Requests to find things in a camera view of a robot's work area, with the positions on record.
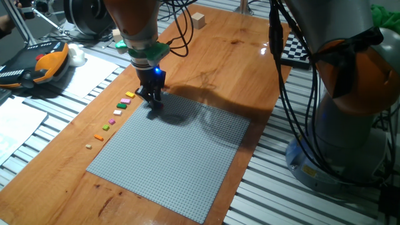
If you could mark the white crumpled tissue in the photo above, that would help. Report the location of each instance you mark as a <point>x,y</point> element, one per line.
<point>76,54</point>

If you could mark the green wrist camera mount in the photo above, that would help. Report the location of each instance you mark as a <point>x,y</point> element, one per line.
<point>156,51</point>

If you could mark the grey metal strut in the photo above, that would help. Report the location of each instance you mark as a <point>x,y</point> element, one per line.
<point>18,22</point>
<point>47,19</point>

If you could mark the grey Lego baseplate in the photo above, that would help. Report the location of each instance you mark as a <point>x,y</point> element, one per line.
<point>172,156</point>

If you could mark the white Lego brick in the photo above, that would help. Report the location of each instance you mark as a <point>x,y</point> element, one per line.
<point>117,112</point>

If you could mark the black computer keyboard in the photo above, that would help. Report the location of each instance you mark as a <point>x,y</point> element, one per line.
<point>3,95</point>

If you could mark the lime square Lego brick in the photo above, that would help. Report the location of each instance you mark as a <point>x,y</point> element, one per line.
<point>106,127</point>

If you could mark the magenta square Lego brick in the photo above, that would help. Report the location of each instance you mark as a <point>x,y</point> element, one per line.
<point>112,121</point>

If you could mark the person's bare forearm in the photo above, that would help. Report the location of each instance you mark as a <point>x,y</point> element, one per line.
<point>5,24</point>

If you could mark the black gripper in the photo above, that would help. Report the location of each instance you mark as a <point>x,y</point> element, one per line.
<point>151,79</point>

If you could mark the pink Lego brick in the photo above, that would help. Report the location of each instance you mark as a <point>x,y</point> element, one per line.
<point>125,101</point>

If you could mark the green cloth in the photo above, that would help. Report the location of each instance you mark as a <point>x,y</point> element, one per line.
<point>387,18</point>

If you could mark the black white checkerboard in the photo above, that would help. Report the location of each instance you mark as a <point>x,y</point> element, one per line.
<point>295,50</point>

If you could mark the orange Lego brick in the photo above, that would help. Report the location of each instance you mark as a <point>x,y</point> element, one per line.
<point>98,137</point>

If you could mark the black round spool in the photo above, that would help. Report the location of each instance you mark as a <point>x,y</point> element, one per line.
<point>84,15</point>

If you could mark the silver frame post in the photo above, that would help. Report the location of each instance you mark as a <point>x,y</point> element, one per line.
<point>243,7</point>

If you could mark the light wooden cube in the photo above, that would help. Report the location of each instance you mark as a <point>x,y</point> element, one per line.
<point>198,20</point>

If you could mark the green Lego brick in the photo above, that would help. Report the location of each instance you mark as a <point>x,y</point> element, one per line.
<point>121,106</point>

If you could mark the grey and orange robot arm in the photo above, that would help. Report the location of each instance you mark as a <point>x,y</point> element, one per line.
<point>328,18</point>

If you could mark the small tan block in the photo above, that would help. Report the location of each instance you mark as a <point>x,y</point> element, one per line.
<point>117,36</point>

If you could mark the small teal block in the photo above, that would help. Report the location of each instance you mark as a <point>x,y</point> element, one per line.
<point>121,47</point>

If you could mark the yellow Lego brick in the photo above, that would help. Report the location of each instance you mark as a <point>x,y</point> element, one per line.
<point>130,94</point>

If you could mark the glossy wooden board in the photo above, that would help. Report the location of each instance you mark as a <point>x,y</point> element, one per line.
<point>62,175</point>

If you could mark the white paper sheet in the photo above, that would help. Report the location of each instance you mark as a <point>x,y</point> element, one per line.
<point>87,75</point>
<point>18,125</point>

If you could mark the orange black teach pendant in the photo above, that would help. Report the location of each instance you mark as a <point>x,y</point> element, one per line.
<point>47,62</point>

